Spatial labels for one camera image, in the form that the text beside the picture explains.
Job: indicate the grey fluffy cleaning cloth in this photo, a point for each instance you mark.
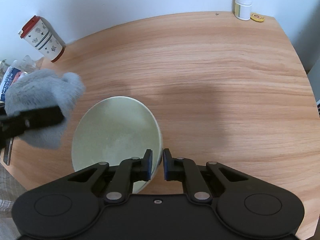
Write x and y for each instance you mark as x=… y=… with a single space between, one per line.
x=41 y=89

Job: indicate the white ceramic bowl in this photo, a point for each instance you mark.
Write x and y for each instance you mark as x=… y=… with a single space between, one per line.
x=116 y=129

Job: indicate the white pill bottle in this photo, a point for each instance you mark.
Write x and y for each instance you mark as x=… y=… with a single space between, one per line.
x=242 y=9

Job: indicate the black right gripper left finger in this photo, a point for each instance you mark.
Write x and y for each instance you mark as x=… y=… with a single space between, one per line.
x=115 y=183

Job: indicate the clear plastic packaging clutter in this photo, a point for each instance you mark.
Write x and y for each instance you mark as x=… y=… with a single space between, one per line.
x=18 y=69

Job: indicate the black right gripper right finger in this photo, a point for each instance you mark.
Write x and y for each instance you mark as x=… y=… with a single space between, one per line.
x=200 y=183

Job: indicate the red lidded paper cup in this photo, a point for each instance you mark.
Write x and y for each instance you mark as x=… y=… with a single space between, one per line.
x=40 y=37

